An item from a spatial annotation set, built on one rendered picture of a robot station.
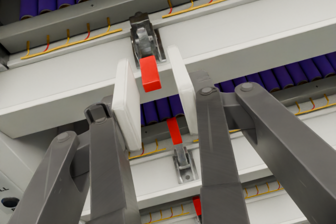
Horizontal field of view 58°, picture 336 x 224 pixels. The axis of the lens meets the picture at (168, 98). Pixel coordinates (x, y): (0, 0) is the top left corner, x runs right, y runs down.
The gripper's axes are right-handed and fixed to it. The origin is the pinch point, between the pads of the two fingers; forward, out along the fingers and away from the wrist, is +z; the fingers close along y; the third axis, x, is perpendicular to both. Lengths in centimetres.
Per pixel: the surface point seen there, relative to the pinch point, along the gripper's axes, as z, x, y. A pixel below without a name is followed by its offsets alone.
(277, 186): 23.6, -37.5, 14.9
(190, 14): 11.8, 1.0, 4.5
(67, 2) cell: 15.5, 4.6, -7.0
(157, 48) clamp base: 7.5, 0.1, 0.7
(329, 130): 15.1, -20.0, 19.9
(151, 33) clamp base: 8.7, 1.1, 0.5
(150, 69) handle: 3.2, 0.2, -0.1
